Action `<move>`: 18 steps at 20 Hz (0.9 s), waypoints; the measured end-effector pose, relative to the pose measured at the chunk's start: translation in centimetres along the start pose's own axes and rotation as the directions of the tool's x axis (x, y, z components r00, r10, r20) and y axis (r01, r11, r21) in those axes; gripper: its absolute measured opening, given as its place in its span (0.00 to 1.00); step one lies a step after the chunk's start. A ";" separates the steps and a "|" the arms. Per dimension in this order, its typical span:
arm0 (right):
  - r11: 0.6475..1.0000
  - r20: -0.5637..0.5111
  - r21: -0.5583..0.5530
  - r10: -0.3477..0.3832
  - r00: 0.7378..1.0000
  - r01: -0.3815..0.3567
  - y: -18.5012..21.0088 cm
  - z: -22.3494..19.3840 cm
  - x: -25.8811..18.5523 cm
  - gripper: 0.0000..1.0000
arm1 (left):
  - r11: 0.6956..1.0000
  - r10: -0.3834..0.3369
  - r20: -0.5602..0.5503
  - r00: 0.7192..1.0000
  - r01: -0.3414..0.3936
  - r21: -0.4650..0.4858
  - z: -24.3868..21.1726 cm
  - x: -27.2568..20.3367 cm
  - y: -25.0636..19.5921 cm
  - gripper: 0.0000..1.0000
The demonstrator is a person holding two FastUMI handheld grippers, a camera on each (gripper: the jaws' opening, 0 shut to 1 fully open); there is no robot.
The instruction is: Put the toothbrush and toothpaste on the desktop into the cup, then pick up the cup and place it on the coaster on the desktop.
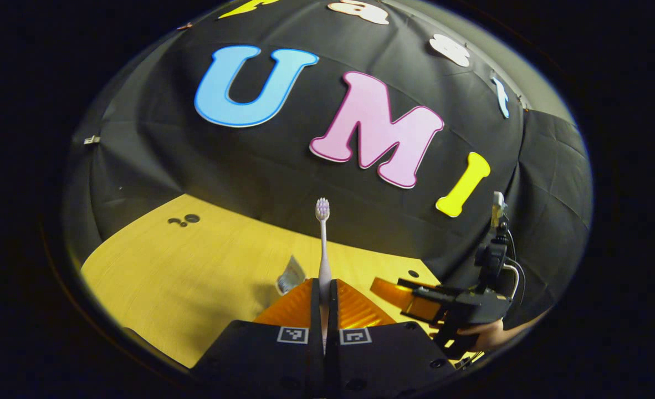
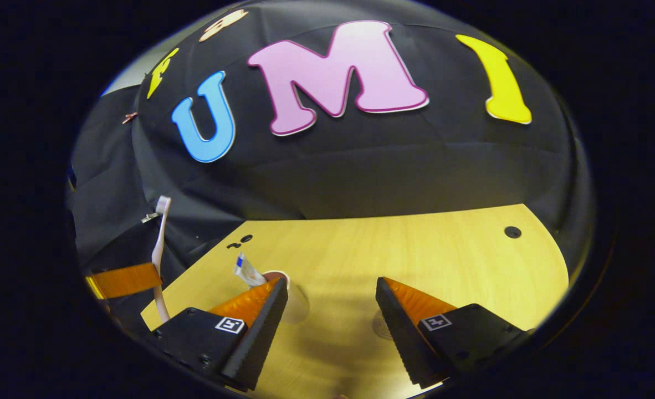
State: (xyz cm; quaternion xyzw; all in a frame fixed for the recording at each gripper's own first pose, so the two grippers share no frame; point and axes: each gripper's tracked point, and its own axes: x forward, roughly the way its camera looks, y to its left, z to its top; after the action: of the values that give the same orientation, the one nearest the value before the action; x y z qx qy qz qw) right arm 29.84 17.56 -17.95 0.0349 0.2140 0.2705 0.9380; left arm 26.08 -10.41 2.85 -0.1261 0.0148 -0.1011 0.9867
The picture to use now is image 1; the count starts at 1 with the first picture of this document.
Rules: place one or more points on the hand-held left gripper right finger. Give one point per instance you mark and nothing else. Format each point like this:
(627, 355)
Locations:
(333, 310)

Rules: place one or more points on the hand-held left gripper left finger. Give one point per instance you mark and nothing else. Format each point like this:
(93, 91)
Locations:
(315, 310)

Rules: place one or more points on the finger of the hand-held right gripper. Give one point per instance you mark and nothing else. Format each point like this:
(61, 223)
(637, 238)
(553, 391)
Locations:
(424, 310)
(394, 289)

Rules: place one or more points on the white toothpaste tube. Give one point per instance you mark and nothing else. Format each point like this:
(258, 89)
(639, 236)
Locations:
(291, 277)

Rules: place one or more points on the white toothbrush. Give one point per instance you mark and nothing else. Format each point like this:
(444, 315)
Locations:
(324, 260)

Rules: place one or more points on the black backdrop cloth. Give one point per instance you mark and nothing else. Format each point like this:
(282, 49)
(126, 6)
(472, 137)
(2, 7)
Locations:
(283, 183)

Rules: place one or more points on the white cloth clip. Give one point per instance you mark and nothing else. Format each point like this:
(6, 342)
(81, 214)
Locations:
(92, 139)

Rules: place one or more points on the orange cloth clip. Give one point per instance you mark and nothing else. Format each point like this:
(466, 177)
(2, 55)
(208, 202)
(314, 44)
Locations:
(185, 25)

